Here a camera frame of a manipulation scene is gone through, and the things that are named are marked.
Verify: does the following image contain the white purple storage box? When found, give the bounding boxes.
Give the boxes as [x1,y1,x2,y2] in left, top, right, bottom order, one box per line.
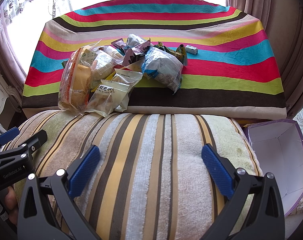
[245,119,303,216]

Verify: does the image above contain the yellow cake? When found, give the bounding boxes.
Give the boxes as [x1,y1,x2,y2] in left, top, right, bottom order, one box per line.
[58,43,94,114]

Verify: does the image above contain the white pastry packet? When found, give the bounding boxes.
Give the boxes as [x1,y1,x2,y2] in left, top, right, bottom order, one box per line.
[85,80,130,117]
[111,69,143,112]

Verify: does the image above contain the round bread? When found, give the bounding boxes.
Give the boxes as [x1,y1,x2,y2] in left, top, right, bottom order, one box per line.
[91,46,124,89]

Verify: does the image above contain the pink snack bar wrapper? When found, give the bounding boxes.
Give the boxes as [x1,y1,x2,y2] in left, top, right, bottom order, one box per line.
[122,40,151,67]

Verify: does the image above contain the blue white snack bag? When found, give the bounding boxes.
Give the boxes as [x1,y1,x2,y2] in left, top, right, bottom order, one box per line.
[141,47,183,93]

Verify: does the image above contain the green yellow snack packet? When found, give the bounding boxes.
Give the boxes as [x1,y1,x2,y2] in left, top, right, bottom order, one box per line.
[154,42,188,66]

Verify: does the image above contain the small blue white candy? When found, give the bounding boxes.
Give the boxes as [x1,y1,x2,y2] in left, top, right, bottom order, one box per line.
[185,45,198,55]

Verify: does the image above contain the person's left hand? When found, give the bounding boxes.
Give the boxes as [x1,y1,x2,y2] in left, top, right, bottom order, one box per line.
[4,186,18,225]

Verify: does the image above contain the striped plush cushion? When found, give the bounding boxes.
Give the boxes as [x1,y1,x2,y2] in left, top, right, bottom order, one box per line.
[6,110,263,239]

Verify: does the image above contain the floral lace sheer curtain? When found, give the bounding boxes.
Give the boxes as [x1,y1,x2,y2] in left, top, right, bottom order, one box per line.
[0,0,73,26]

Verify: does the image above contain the colourful striped tablecloth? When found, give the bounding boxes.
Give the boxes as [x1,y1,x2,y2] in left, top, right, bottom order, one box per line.
[22,0,286,120]

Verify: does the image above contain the pink curtain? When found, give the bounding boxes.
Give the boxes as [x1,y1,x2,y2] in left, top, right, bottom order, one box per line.
[226,0,303,119]

